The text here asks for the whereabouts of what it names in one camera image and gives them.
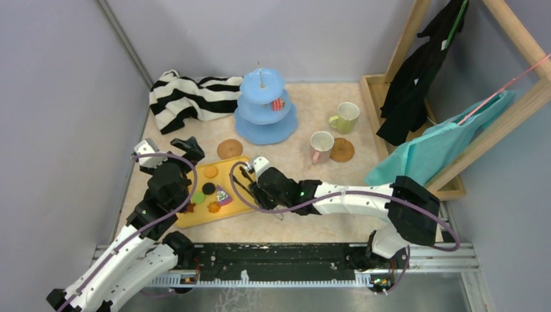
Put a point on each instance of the green macaron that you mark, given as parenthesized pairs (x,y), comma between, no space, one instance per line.
(198,198)

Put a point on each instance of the black macaron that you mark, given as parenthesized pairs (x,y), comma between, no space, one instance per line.
(209,189)

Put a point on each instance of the right woven round coaster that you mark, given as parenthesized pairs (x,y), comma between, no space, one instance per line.
(343,150)

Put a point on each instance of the purple triangular cake slice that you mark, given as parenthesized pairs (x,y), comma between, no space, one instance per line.
(222,196)

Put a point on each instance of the blue three-tier cake stand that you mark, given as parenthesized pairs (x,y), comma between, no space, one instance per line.
(255,121)

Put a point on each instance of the red striped cake slice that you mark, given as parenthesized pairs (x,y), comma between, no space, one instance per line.
(277,104)

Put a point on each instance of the pink clothes hanger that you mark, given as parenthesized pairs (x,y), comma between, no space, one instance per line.
(499,90)

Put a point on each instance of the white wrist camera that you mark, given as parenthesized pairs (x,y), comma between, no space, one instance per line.
(258,165)
(140,155)

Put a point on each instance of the orange round cookie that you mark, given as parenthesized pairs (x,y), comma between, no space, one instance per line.
(210,172)

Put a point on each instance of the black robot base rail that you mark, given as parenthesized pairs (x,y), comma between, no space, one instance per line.
(323,265)

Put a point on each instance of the brown star cookie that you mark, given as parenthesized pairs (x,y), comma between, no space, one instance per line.
(190,208)

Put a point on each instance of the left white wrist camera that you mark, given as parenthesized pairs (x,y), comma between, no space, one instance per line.
(140,155)

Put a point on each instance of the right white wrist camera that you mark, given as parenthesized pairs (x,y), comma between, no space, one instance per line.
(258,165)

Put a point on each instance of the black hanging garment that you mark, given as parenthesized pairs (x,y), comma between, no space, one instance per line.
(404,109)

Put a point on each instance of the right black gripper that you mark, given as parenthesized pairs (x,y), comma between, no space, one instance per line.
(258,194)

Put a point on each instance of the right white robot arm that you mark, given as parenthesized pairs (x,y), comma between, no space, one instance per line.
(409,210)

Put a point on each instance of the orange flower cookie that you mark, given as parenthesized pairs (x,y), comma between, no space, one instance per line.
(213,207)

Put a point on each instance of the black white striped cloth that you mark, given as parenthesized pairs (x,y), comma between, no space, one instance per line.
(173,99)

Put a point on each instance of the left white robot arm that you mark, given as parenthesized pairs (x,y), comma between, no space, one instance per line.
(144,248)

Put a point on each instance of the teal hanging shirt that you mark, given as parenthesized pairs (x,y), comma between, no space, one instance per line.
(424,157)

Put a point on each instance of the yellow plastic tray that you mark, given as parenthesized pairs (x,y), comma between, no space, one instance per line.
(201,214)

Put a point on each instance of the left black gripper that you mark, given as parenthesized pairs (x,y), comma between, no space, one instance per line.
(193,152)

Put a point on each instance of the wooden clothes rack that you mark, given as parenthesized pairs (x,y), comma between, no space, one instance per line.
(447,185)

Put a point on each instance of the woven round coaster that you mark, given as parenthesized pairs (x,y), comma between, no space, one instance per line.
(343,150)
(229,148)

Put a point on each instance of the left woven round coaster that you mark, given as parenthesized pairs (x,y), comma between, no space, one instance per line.
(229,148)

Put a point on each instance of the pink mug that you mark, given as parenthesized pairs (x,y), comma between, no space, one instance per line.
(321,145)

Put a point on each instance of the green mug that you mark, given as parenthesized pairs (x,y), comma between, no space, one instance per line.
(345,119)

